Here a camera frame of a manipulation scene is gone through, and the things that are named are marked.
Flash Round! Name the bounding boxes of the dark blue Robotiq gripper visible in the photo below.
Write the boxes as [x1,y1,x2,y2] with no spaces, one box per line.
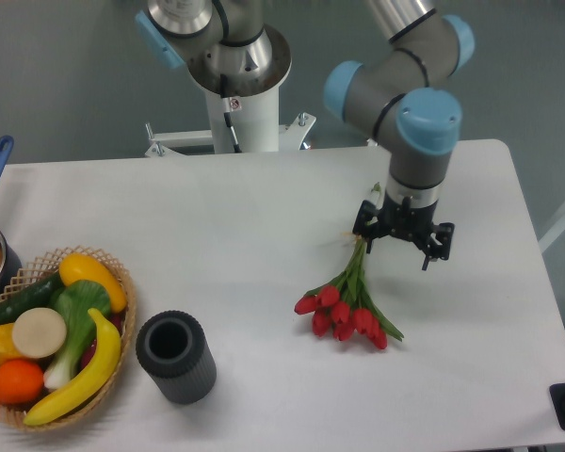
[352,195,455,271]

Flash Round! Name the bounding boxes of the red tulip bouquet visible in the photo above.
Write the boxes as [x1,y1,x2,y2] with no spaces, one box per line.
[294,232,404,350]

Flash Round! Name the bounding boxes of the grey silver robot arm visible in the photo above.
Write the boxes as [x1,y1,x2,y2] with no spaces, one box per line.
[135,1,475,262]

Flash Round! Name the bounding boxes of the dark grey ribbed vase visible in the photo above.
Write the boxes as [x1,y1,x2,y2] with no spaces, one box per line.
[136,310,218,405]

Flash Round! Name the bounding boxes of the red fruit in basket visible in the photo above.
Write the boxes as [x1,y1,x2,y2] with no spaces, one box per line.
[78,314,123,371]

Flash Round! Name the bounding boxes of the yellow banana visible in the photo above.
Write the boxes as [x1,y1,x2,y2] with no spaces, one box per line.
[23,308,121,428]

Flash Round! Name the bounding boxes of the yellow squash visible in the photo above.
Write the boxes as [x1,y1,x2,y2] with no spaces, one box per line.
[58,252,127,314]

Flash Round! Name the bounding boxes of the green bok choy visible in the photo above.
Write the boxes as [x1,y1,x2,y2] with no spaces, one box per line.
[43,280,111,392]

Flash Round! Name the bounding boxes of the woven wicker basket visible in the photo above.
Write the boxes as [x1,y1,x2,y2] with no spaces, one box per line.
[0,246,137,432]

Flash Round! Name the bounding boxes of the green cucumber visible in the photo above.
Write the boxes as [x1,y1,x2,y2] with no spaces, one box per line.
[0,272,64,325]

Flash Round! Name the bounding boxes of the beige round disc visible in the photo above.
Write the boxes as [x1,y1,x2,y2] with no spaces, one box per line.
[11,308,67,359]

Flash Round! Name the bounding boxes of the orange fruit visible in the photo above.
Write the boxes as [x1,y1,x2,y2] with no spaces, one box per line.
[0,359,44,405]

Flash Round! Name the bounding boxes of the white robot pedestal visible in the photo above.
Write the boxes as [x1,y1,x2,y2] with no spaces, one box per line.
[144,88,316,157]

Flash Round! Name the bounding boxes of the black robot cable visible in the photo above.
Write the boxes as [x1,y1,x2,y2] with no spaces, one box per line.
[218,74,242,154]

